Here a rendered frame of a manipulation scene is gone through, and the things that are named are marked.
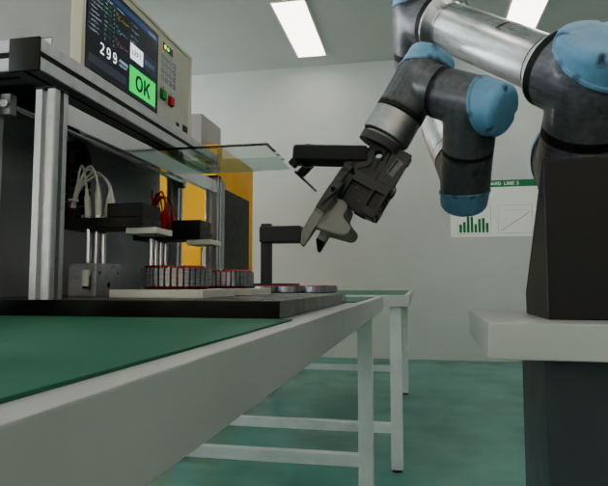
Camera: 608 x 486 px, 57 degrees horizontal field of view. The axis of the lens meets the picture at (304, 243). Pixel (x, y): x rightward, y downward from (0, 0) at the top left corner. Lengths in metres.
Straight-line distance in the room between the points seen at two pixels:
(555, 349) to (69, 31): 0.83
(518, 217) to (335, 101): 2.37
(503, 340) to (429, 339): 5.55
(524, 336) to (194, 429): 0.42
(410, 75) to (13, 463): 0.76
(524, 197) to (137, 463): 6.15
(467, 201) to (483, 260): 5.33
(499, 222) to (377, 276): 1.40
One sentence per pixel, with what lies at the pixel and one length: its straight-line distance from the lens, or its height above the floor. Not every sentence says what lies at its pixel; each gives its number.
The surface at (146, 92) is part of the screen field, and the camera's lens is 1.17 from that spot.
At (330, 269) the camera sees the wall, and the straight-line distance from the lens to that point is 6.24.
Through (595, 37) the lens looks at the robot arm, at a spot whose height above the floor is 1.12.
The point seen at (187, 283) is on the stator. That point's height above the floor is 0.79.
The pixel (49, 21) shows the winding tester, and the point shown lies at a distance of 1.04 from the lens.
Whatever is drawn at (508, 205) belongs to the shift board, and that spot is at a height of 1.62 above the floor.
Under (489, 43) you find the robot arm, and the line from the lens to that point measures 0.99.
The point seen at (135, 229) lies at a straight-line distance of 0.93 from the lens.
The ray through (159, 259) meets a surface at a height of 0.84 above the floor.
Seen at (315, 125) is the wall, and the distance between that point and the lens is 6.53.
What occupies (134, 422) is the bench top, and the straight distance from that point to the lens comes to 0.26.
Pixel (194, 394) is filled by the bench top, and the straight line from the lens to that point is 0.32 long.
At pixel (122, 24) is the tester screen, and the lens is 1.12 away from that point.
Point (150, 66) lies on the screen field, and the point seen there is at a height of 1.22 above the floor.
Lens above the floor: 0.79
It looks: 4 degrees up
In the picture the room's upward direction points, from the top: straight up
